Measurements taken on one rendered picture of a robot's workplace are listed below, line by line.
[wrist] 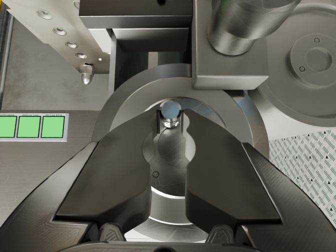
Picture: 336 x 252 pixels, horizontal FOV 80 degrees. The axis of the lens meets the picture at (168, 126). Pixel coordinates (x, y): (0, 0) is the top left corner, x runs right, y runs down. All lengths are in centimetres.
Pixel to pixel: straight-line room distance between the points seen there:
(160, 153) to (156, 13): 11
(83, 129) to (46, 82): 156
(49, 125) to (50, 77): 153
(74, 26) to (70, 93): 154
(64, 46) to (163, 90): 36
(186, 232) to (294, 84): 15
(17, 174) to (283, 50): 59
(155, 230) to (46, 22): 38
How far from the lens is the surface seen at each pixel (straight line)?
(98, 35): 21
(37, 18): 44
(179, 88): 17
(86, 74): 56
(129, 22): 19
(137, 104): 16
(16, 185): 62
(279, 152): 40
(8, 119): 64
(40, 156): 59
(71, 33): 45
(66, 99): 195
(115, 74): 20
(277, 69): 21
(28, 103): 212
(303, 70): 21
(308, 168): 33
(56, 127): 57
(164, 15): 18
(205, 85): 16
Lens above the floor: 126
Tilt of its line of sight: 9 degrees down
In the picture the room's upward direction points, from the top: 180 degrees counter-clockwise
